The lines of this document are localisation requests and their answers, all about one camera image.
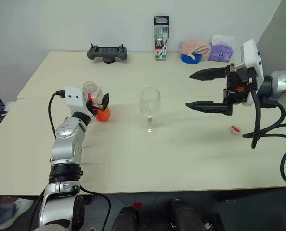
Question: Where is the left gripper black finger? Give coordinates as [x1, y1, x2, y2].
[100, 92, 110, 111]

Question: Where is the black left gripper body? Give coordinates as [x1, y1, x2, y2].
[86, 99, 104, 116]

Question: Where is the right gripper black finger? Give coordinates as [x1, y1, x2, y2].
[185, 100, 234, 117]
[189, 66, 228, 82]

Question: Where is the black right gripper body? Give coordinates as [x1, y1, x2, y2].
[221, 62, 258, 107]

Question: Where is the clear bottle with orange liquid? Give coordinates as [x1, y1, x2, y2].
[82, 81, 111, 123]

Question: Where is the red and white bottle cap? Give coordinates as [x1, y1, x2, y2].
[229, 124, 242, 137]

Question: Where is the clear wine glass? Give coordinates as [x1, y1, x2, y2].
[139, 87, 161, 136]

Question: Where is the blue tape roll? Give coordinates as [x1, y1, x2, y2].
[180, 53, 202, 65]

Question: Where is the purple tissue pack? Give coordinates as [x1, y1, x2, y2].
[208, 34, 235, 62]

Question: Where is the pink towel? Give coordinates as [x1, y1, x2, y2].
[179, 41, 212, 57]

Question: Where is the grey handheld remote controller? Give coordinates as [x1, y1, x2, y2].
[86, 43, 129, 64]

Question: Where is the marker pen pack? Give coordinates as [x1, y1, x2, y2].
[153, 15, 170, 61]

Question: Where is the dark rounded shape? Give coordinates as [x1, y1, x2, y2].
[111, 205, 140, 231]
[169, 198, 204, 231]

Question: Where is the grey sneaker of person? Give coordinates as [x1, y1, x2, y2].
[0, 197, 35, 230]

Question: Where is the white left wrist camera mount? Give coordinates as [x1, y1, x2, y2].
[65, 86, 96, 124]

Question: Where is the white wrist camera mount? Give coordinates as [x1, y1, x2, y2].
[65, 86, 96, 124]
[234, 38, 265, 107]

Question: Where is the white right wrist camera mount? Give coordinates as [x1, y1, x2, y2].
[234, 38, 265, 107]

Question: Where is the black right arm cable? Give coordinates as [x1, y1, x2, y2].
[241, 88, 286, 201]

